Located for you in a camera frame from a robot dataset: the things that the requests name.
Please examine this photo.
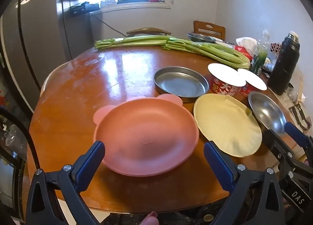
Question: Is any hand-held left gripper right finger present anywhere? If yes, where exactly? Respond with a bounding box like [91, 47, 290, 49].
[203, 141, 286, 225]

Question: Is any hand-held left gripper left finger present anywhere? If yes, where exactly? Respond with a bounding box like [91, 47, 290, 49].
[26, 140, 108, 225]

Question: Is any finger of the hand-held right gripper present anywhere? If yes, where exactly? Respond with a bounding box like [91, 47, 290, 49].
[284, 122, 313, 157]
[262, 129, 297, 167]

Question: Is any steel bowl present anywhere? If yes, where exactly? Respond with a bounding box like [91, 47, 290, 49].
[248, 91, 287, 135]

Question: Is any yellow plate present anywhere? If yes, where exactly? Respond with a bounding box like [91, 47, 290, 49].
[193, 93, 263, 158]

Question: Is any pink bear-ear plate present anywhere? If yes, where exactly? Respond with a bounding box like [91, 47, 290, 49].
[93, 93, 199, 176]

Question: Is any red paper bowl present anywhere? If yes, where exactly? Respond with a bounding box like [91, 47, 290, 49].
[237, 68, 268, 98]
[207, 63, 246, 96]

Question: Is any shallow steel pan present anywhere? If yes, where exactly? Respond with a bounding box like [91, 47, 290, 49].
[154, 66, 210, 98]

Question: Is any person's left hand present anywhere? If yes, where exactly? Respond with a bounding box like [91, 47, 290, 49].
[141, 211, 159, 225]

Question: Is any black thermos flask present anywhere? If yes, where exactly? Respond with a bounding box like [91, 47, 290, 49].
[267, 33, 300, 96]

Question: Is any dotted red bag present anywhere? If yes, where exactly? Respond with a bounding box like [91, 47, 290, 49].
[270, 42, 282, 54]

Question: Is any red tissue box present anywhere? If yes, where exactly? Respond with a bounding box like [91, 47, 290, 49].
[232, 37, 258, 60]

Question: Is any thick celery bundle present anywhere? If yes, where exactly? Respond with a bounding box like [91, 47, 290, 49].
[163, 38, 251, 70]

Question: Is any long celery bundle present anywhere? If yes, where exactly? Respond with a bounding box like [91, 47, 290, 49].
[95, 35, 176, 50]

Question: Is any steel plate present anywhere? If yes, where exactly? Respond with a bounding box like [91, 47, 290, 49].
[187, 32, 217, 42]

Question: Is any wooden chair with cutout back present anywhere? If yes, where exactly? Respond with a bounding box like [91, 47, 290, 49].
[193, 21, 226, 41]

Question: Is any black box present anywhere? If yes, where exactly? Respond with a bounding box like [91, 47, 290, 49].
[71, 2, 101, 16]

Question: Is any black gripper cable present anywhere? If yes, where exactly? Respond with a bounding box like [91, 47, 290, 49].
[0, 108, 42, 170]

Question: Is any thin wall cable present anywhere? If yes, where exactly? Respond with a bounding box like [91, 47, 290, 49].
[90, 13, 128, 37]

